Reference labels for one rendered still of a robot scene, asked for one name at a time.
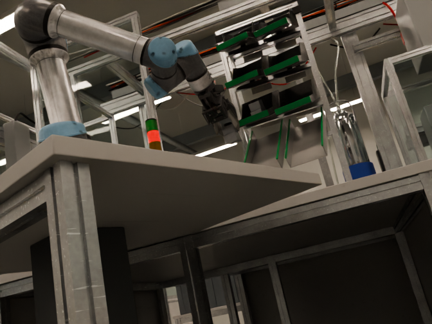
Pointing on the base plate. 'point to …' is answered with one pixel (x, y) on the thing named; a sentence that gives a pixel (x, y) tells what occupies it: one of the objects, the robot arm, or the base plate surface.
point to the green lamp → (151, 125)
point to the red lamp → (153, 135)
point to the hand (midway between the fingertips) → (229, 129)
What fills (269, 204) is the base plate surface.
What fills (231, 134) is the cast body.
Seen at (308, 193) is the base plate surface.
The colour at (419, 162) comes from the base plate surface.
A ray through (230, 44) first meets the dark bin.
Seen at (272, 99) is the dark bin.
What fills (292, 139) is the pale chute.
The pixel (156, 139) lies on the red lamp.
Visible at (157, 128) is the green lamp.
